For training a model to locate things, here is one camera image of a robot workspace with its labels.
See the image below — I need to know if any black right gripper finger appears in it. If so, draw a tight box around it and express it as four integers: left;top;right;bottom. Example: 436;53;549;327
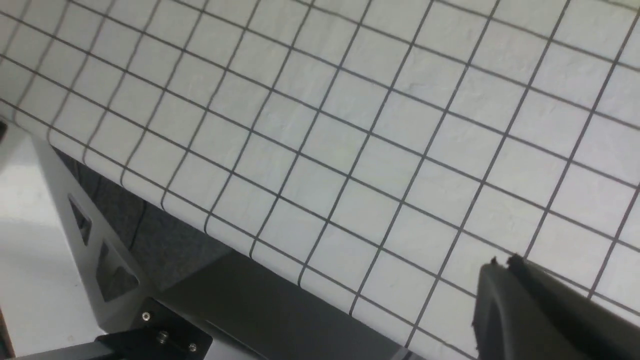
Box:
471;254;640;360

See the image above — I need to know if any white checkered tablecloth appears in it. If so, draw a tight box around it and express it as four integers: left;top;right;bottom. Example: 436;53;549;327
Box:
1;0;639;359

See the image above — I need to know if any black mounting bracket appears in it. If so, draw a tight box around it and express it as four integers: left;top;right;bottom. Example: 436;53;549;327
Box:
95;297;213;360

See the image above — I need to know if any white metal table frame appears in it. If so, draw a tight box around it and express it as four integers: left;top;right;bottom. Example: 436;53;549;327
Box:
0;120;157;357

